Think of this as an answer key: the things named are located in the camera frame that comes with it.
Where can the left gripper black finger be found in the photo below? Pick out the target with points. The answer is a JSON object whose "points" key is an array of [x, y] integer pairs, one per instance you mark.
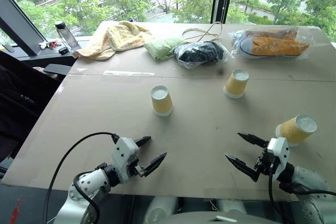
{"points": [[155, 163], [143, 140]]}

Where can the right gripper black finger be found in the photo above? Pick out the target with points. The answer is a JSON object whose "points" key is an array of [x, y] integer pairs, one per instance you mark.
{"points": [[253, 140], [244, 166]]}

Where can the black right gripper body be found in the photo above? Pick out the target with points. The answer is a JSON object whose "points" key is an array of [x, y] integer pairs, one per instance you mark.
{"points": [[265, 163]]}

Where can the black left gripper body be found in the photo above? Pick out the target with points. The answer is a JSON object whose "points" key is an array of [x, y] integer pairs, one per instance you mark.
{"points": [[136, 167]]}

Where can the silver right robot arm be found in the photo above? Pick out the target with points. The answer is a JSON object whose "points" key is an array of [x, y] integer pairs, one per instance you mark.
{"points": [[309, 179]]}

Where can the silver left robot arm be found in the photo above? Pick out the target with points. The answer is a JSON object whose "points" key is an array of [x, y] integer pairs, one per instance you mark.
{"points": [[89, 182]]}

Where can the yellow ribbed paper cup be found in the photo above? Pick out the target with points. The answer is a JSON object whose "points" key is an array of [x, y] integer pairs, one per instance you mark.
{"points": [[235, 85], [162, 103], [294, 130]]}

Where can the silver rounded robot part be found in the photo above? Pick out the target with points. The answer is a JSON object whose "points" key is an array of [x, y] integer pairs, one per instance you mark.
{"points": [[160, 208]]}

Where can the brown cardboard table cover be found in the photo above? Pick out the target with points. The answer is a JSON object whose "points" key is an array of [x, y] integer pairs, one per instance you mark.
{"points": [[199, 119]]}

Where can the clear tape strip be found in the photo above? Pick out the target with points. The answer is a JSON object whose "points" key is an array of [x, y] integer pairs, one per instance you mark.
{"points": [[126, 73]]}

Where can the folded light green cloth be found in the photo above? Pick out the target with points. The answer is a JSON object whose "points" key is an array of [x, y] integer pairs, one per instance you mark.
{"points": [[160, 47]]}

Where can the orange shoes in plastic bag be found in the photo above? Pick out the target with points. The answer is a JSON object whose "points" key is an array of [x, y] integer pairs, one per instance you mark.
{"points": [[275, 45]]}

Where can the black item in plastic bag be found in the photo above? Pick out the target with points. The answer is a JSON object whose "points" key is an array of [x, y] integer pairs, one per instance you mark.
{"points": [[197, 53]]}

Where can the pale yellow towel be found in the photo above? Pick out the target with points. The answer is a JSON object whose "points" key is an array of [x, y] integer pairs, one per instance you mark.
{"points": [[118, 37]]}

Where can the small black round lid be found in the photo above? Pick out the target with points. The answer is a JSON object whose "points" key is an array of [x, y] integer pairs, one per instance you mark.
{"points": [[63, 51]]}

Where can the black office chair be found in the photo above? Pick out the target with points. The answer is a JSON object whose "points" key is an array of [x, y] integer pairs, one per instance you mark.
{"points": [[23, 98]]}

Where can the clear bottle with black cap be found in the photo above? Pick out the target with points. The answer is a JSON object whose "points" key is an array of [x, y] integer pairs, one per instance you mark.
{"points": [[67, 36]]}

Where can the small red item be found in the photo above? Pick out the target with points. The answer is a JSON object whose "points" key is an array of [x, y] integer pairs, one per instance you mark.
{"points": [[53, 43]]}

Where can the white flat device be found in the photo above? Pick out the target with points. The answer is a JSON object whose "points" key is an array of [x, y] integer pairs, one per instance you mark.
{"points": [[9, 47]]}

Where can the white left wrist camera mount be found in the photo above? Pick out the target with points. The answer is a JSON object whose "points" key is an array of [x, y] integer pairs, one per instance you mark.
{"points": [[123, 153]]}

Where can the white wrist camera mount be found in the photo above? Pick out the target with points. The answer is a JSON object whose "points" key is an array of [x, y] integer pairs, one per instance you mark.
{"points": [[279, 150], [123, 153]]}

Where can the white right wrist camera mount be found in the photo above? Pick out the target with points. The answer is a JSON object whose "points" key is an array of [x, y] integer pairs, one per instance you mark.
{"points": [[279, 150]]}

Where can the dark slanted window frame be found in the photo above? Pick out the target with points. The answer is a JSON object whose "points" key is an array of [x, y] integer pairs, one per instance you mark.
{"points": [[18, 22]]}

